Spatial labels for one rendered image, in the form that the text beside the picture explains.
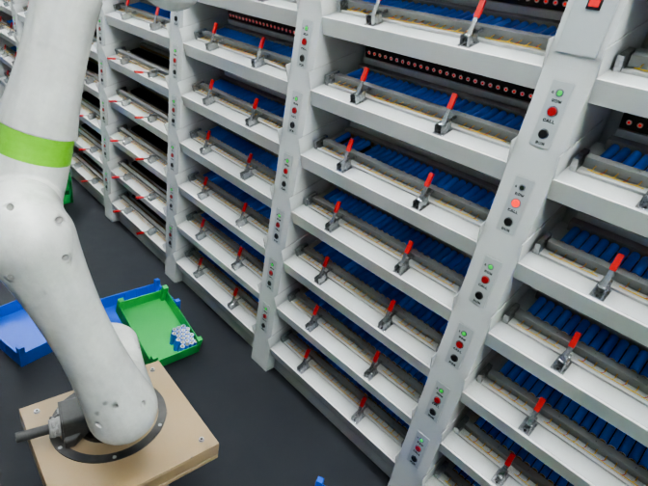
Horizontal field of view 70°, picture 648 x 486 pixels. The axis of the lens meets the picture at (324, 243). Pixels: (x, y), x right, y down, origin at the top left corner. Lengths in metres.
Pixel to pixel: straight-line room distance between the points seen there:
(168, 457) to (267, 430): 0.55
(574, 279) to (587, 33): 0.46
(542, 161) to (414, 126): 0.31
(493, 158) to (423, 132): 0.18
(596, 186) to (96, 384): 0.97
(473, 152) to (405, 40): 0.31
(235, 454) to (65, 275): 0.99
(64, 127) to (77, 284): 0.26
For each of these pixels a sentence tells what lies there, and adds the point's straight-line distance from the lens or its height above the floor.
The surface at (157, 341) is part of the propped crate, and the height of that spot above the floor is 0.03.
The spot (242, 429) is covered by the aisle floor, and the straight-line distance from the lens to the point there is 1.67.
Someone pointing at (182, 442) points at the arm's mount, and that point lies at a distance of 1.22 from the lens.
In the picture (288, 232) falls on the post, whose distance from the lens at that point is 1.52.
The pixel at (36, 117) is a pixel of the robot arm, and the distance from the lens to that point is 0.86.
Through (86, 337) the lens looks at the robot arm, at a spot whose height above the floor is 0.74.
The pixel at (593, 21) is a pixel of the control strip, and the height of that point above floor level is 1.34.
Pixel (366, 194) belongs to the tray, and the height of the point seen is 0.85.
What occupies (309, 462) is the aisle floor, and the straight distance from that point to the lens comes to 1.63.
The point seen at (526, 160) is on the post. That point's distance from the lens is 1.02.
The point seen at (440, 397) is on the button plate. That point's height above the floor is 0.44.
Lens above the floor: 1.28
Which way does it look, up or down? 27 degrees down
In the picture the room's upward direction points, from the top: 11 degrees clockwise
